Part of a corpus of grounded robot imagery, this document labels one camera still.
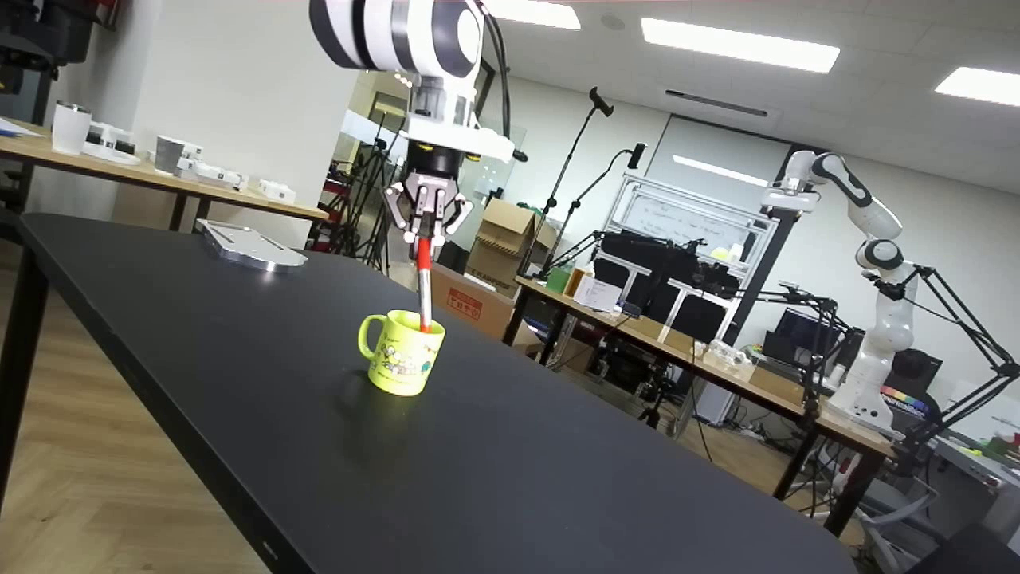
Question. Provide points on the white and black robot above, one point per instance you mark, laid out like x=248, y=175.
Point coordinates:
x=880, y=335

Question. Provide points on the small white box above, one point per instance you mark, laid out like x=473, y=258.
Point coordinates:
x=276, y=190

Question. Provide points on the green box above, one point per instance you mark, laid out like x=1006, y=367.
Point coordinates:
x=558, y=280

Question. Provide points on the silver metal plate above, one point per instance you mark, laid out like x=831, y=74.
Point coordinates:
x=249, y=247

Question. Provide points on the white tumbler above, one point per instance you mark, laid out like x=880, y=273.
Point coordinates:
x=70, y=127

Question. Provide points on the white plastic parts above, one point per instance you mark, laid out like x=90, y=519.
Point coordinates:
x=213, y=174

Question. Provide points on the white device on round base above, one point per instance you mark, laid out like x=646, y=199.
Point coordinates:
x=111, y=145

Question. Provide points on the group of black tripods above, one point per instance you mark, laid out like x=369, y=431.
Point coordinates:
x=358, y=207

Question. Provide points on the cardboard box with red label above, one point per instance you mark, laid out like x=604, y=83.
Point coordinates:
x=474, y=304

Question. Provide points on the grey cup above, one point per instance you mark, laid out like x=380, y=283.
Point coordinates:
x=167, y=155

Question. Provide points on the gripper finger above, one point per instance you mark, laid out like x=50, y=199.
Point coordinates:
x=454, y=209
x=402, y=209

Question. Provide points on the clear plastic container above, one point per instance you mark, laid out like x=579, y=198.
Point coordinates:
x=723, y=356

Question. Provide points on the stack of cardboard boxes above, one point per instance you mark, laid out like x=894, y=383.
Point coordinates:
x=506, y=239

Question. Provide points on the aluminium frame with whiteboard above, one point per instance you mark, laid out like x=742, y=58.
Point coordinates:
x=685, y=209

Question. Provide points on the ceiling light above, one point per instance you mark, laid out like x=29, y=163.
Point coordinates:
x=741, y=44
x=982, y=86
x=534, y=13

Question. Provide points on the black monitor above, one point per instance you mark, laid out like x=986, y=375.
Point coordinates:
x=801, y=335

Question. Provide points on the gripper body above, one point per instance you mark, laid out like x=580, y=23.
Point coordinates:
x=434, y=162

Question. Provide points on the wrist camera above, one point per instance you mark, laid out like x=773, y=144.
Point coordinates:
x=470, y=142

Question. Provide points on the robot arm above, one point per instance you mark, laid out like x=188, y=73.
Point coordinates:
x=398, y=32

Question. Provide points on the office chair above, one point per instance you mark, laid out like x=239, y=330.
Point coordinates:
x=884, y=510

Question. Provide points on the red and white marker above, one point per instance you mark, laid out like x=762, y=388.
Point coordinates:
x=425, y=279

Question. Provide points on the wooden table with black legs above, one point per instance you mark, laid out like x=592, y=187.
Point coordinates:
x=143, y=174

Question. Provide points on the white paper box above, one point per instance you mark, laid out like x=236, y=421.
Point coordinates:
x=596, y=293

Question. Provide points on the yellow-green printed mug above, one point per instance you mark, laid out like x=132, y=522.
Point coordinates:
x=405, y=359

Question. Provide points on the row of black monitors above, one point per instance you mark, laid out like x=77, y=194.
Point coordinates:
x=661, y=263

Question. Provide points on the black equipment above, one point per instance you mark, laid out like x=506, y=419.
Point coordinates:
x=40, y=32

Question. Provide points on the long wooden table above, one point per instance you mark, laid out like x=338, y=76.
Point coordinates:
x=693, y=355

